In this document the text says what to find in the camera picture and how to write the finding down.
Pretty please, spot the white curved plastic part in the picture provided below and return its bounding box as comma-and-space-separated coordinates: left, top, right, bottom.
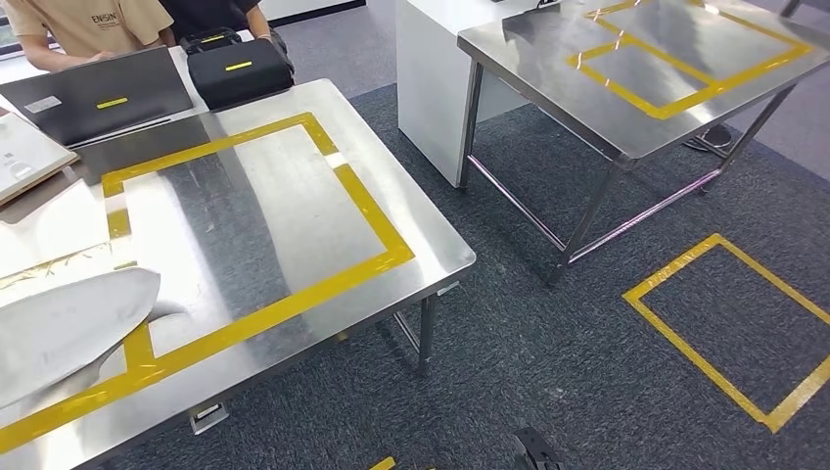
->
0, 267, 162, 411

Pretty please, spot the stainless steel workbench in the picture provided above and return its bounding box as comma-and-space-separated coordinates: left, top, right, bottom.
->
0, 77, 478, 470
456, 0, 830, 287

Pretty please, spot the white cabinet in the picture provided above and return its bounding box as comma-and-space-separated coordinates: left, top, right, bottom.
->
395, 0, 552, 189

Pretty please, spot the black carrying case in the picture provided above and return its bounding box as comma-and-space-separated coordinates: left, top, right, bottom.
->
186, 38, 295, 113
179, 26, 243, 56

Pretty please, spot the black robot right foot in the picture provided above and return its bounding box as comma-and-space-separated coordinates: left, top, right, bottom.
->
514, 426, 564, 470

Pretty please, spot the yellow floor tape square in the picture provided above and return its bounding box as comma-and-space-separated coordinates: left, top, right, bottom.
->
622, 233, 830, 435

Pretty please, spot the person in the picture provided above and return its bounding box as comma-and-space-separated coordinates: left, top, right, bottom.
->
159, 0, 290, 63
0, 0, 176, 72

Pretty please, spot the chrome stanchion base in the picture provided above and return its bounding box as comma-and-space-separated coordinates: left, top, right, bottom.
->
682, 122, 737, 161

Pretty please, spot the black laptop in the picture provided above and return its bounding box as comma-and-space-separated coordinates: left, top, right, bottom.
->
0, 45, 195, 150

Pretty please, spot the open cardboard box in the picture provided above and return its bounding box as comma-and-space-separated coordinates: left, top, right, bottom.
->
0, 111, 79, 208

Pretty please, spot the yellow tape frame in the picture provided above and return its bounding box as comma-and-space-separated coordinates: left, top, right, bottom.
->
0, 243, 157, 455
101, 111, 416, 384
566, 0, 813, 122

